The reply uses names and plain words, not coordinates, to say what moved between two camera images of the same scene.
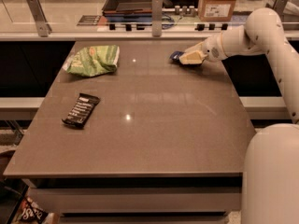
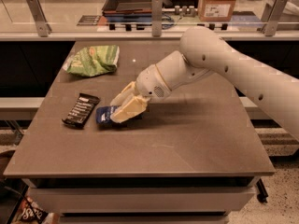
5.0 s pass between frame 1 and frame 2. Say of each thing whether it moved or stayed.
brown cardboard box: stayed
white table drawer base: stayed
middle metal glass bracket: stayed
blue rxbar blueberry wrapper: moved
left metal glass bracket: stayed
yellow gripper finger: moved
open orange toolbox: stayed
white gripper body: moved
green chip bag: stayed
